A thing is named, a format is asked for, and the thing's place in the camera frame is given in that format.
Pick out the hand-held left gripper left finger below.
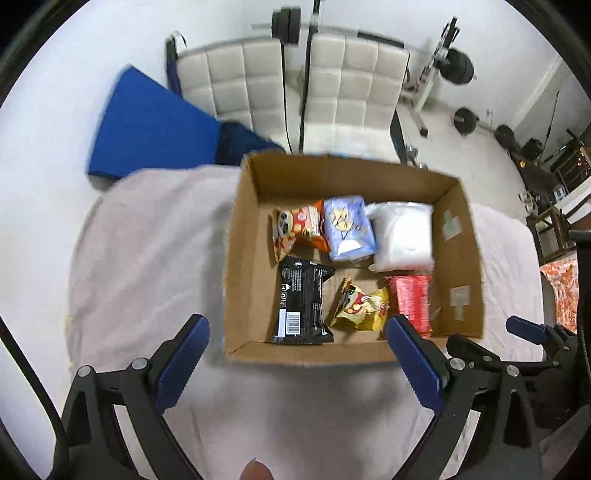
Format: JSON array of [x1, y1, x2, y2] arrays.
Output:
[[53, 314, 211, 480]]

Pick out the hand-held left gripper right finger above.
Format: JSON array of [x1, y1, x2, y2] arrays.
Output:
[[385, 315, 543, 480]]

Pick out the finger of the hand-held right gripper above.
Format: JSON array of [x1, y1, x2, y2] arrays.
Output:
[[505, 316, 578, 361], [447, 335, 555, 372]]

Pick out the red snack packet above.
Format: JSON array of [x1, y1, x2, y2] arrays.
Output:
[[383, 273, 435, 340]]

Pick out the yellow snack packet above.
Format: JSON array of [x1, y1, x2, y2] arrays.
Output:
[[330, 277, 391, 332]]

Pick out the white plastic bag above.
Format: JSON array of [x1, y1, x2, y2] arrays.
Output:
[[365, 200, 437, 273]]

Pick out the black snack packet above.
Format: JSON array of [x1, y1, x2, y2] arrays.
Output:
[[271, 256, 337, 346]]

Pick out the blue snack packet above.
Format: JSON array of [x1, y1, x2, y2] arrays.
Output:
[[322, 196, 376, 263]]

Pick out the orange snack packet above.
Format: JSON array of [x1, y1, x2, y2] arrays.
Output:
[[271, 200, 332, 263]]

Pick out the cardboard box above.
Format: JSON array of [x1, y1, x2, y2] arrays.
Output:
[[224, 151, 485, 367]]

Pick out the person's right forearm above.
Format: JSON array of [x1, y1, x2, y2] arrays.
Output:
[[539, 406, 591, 480]]

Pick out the person's left hand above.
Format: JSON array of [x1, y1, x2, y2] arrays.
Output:
[[241, 458, 272, 480]]

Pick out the orange floral towel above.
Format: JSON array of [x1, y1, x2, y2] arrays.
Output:
[[540, 258, 580, 333]]

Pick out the dark wooden chair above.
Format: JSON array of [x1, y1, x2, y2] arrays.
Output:
[[526, 203, 580, 266]]

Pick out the short barbell with black plates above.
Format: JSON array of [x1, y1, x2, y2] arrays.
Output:
[[452, 107, 515, 148]]

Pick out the black and blue weight bench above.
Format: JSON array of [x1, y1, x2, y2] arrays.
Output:
[[390, 111, 409, 164]]

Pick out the dark blue cloth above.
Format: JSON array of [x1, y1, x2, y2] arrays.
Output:
[[215, 121, 287, 167]]

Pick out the blue foam mat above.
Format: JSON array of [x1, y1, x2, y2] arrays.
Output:
[[85, 65, 220, 178]]

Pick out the long barbell with black plates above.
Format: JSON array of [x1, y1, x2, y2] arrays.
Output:
[[252, 6, 476, 86]]

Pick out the white quilted chair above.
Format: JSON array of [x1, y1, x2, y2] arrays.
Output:
[[166, 31, 289, 155], [300, 32, 411, 162]]

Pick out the black cable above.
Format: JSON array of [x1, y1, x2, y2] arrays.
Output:
[[0, 316, 68, 462]]

